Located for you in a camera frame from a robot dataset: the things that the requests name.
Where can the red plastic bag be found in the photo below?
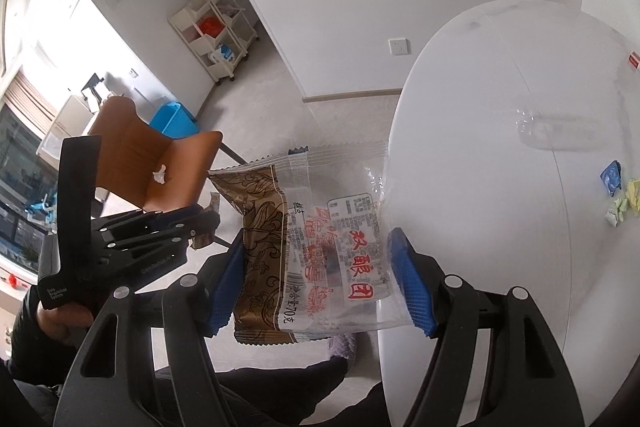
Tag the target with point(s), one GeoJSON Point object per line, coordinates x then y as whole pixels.
{"type": "Point", "coordinates": [210, 27]}

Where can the person's black-trousered leg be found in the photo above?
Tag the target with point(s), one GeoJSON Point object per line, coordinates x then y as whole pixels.
{"type": "Point", "coordinates": [280, 397]}
{"type": "Point", "coordinates": [370, 407]}

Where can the brown chair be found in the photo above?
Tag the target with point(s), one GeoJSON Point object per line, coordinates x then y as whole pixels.
{"type": "Point", "coordinates": [145, 157]}

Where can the cream rolling shelf cart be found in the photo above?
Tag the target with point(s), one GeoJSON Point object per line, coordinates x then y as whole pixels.
{"type": "Point", "coordinates": [200, 37]}
{"type": "Point", "coordinates": [240, 12]}

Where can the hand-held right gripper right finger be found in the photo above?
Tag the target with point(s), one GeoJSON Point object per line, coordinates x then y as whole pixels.
{"type": "Point", "coordinates": [412, 292]}

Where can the pale green paper scrap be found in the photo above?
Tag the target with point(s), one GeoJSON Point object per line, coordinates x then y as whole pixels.
{"type": "Point", "coordinates": [617, 212]}

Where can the blue and white packet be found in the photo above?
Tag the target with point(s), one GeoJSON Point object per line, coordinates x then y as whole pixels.
{"type": "Point", "coordinates": [225, 53]}

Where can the yellow paper scrap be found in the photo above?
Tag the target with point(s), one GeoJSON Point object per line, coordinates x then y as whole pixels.
{"type": "Point", "coordinates": [634, 197]}

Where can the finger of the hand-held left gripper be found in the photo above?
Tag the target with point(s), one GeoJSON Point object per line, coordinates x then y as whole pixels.
{"type": "Point", "coordinates": [150, 257]}
{"type": "Point", "coordinates": [160, 221]}

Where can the blue plastic bin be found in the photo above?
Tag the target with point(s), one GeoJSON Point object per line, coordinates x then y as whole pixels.
{"type": "Point", "coordinates": [172, 119]}

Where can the small blue packet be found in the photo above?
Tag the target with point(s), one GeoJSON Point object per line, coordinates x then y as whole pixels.
{"type": "Point", "coordinates": [611, 177]}

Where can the person's left hand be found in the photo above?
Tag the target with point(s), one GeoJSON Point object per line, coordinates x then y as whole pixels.
{"type": "Point", "coordinates": [62, 321]}

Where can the black monitor stand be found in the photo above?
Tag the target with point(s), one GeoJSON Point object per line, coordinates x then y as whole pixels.
{"type": "Point", "coordinates": [92, 88]}

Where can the pink and white box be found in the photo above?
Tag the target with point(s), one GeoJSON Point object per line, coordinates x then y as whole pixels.
{"type": "Point", "coordinates": [636, 59]}

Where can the clear plastic wrapper on table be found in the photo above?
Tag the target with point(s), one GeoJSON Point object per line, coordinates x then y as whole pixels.
{"type": "Point", "coordinates": [555, 132]}

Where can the grey fuzzy slipper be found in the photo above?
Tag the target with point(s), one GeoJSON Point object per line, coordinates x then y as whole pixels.
{"type": "Point", "coordinates": [342, 347]}

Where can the brown curtain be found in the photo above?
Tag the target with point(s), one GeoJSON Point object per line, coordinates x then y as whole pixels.
{"type": "Point", "coordinates": [22, 99]}

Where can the clear and brown snack packet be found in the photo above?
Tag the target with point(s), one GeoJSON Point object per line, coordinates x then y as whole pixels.
{"type": "Point", "coordinates": [310, 232]}

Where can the white wall socket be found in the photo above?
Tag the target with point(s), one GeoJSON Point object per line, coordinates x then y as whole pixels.
{"type": "Point", "coordinates": [398, 46]}

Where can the person's left forearm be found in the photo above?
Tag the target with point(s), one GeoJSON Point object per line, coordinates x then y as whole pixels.
{"type": "Point", "coordinates": [25, 337]}

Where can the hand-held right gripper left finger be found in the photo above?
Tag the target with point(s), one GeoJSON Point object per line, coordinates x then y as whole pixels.
{"type": "Point", "coordinates": [227, 292]}

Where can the white crumpled tissue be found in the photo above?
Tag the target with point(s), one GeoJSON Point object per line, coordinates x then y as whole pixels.
{"type": "Point", "coordinates": [160, 174]}

